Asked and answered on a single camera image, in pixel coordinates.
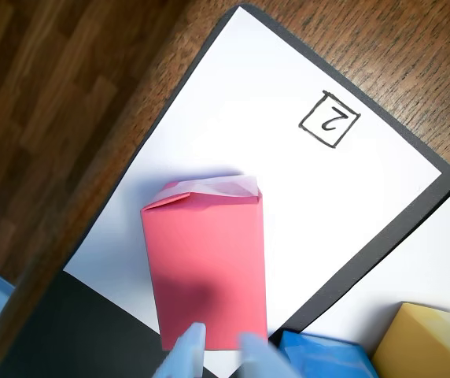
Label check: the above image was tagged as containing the yellow paper box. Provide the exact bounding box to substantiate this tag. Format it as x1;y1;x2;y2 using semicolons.
370;301;450;378

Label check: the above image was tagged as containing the blue paper box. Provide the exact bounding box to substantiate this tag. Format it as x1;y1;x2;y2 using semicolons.
278;329;379;378

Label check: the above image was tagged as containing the white paper sheet marked 2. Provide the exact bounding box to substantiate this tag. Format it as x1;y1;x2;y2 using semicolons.
62;6;443;373

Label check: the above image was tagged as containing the red paper box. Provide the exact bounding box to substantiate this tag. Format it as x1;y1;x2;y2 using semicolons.
140;175;269;352

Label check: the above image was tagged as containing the white paper sheet marked 1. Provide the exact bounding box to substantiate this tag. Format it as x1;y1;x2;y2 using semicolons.
305;184;450;355

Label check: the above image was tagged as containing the dark grey mat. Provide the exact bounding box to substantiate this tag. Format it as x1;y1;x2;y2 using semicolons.
0;3;450;378

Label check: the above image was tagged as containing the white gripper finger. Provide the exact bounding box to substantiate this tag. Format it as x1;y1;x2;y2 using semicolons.
239;332;301;378
153;321;208;378

